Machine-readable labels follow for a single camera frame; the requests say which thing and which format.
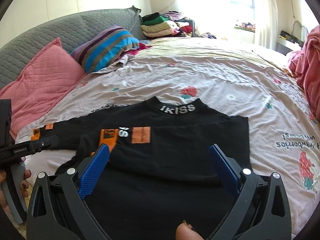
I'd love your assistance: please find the striped blue purple pillow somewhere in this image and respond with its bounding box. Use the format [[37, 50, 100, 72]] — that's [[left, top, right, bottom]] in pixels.
[[71, 25, 139, 74]]

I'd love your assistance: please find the pink crumpled blanket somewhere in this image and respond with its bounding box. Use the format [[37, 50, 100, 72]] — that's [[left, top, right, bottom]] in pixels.
[[286, 26, 320, 120]]

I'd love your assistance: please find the left hand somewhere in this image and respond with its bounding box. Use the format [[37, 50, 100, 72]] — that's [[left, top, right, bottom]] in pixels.
[[1, 158, 27, 224]]

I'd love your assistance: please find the white side table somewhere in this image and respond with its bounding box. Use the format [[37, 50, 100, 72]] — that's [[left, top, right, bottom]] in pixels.
[[276, 30, 303, 55]]

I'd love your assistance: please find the black sweater with orange patches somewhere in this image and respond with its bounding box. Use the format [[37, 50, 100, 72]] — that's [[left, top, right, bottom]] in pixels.
[[34, 97, 251, 239]]

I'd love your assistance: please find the pink quilted pillow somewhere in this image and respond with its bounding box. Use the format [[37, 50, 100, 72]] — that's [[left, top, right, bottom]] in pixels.
[[1, 38, 86, 138]]

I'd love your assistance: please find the right hand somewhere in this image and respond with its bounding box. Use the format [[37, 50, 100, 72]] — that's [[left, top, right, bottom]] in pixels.
[[175, 220, 203, 240]]

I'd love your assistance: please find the white sheer curtain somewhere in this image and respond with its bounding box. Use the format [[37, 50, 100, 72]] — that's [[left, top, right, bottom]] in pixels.
[[254, 0, 278, 50]]

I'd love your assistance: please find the stack of folded clothes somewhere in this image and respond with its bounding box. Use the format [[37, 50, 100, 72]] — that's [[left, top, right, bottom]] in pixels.
[[140, 11, 196, 39]]

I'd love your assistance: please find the strawberry print duvet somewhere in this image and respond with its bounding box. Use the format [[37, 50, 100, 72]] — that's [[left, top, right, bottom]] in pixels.
[[17, 38, 319, 237]]

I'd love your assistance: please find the red garment behind pillow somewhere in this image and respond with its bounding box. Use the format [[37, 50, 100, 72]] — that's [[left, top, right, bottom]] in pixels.
[[125, 42, 152, 55]]

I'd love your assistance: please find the grey quilted headboard cover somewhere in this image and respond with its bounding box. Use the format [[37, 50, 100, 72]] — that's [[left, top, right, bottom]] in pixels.
[[0, 6, 146, 88]]

